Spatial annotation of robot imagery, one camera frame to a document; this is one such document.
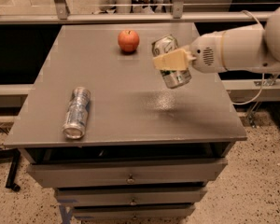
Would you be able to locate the green white 7up can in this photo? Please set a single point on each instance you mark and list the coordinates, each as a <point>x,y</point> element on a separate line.
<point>171,61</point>

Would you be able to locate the right metal bracket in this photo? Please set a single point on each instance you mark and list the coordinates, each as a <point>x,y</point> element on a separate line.
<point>177,11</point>

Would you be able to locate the black stand leg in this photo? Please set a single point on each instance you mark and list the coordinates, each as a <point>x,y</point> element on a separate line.
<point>10,184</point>

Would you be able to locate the grey drawer cabinet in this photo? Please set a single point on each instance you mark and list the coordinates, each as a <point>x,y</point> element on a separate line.
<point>133,116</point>

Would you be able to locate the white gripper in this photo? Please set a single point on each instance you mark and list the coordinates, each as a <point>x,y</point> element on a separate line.
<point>205,54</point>

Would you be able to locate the upper metal rail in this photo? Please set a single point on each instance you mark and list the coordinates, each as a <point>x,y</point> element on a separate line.
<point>138,18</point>

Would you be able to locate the left metal bracket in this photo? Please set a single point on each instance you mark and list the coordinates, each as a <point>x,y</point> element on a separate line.
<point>61,9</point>

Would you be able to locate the middle grey drawer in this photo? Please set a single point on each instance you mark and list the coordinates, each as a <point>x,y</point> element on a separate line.
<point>130,196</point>

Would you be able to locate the bottom grey drawer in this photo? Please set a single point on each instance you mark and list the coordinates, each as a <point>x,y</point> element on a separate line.
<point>168,210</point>

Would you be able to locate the silver blue soda can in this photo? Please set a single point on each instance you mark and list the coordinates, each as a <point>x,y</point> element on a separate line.
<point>77,113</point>

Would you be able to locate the grey drawer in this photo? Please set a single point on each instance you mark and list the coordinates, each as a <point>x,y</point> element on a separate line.
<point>130,196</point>
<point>76,175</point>
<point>168,210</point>

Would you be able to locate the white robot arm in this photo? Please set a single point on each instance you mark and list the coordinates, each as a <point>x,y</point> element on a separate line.
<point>253,48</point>

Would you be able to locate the top grey drawer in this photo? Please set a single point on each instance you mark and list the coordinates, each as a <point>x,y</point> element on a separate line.
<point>76,175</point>

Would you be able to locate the red orange apple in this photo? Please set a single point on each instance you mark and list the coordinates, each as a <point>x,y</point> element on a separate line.
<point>128,40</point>

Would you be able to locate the metal bracket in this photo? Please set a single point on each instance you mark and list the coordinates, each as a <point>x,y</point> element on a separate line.
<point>177,11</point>
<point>61,9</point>

